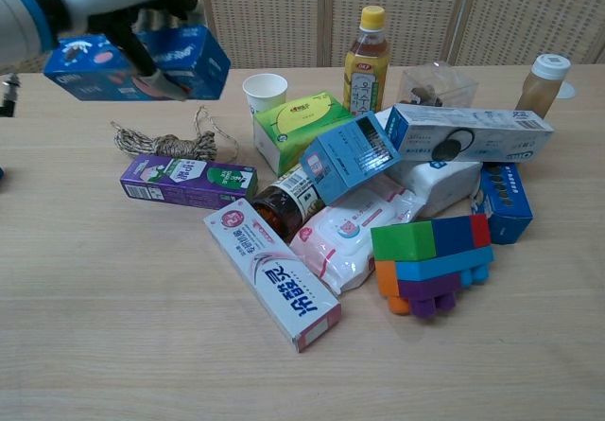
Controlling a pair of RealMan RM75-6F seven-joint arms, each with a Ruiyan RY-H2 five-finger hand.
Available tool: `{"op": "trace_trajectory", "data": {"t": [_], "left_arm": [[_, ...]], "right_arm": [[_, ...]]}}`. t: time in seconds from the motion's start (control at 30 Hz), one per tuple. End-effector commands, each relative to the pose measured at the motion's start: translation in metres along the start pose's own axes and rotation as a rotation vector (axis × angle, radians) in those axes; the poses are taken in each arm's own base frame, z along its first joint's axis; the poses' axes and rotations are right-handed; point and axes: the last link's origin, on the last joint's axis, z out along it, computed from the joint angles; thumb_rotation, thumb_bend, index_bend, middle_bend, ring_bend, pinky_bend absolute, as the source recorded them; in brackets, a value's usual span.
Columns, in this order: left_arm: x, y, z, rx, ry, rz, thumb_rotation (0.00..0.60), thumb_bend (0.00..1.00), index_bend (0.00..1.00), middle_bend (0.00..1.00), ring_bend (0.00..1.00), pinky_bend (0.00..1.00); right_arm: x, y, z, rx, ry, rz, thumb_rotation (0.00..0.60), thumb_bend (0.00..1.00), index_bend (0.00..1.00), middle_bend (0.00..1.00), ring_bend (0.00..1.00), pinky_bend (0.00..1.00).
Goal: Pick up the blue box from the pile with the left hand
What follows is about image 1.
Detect light blue small carton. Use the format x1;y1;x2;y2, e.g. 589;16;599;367
299;112;403;206

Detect long white toothpaste box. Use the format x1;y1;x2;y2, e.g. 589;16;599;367
383;104;556;165

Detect purple toothpaste box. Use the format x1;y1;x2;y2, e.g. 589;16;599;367
118;152;260;211

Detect white cap amber bottle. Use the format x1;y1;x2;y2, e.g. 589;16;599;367
514;52;573;121

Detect colourful building block toy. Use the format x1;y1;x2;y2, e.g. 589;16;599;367
370;213;495;323

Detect blue box with cookie row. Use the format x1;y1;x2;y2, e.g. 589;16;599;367
474;161;535;246

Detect pink wet wipes pack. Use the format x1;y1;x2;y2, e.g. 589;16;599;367
288;174;427;296

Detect clear plastic cube box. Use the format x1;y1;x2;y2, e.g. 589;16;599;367
398;61;477;111

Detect white pink toothpaste box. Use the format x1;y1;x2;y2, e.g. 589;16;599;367
202;201;343;354

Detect beige twine rope bundle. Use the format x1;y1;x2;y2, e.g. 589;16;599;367
110;105;240;163

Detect yellow cap tea bottle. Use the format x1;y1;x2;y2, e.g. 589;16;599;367
342;5;391;115

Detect green tissue packet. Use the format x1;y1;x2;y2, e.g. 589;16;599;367
251;90;356;177

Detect white soft tissue pack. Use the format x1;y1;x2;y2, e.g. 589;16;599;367
374;108;484;219

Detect woven bamboo folding screen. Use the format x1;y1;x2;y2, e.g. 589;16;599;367
0;0;605;76

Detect brown jar with label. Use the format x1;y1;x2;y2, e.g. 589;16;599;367
251;164;328;245

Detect white paper cup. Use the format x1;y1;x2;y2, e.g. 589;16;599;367
241;72;289;119

